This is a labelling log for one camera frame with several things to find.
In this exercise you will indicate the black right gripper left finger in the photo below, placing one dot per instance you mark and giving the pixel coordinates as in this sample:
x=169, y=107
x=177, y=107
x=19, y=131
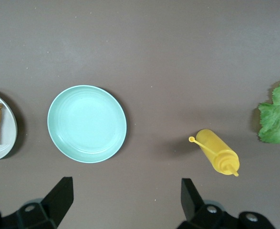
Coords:
x=59, y=200

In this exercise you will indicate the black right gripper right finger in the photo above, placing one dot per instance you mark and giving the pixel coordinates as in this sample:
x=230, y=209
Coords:
x=192, y=205

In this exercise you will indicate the green lettuce leaf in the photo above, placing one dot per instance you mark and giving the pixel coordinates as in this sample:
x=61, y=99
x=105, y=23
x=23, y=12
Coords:
x=276, y=121

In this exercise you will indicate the mint green round plate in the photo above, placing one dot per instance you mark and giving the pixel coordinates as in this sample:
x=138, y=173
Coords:
x=87, y=124

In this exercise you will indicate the beige round plate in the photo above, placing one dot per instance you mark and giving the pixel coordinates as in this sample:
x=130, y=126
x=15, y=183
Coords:
x=7, y=133

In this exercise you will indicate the yellow squeeze mustard bottle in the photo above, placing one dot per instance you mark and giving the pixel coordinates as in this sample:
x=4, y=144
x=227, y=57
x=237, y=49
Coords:
x=216, y=149

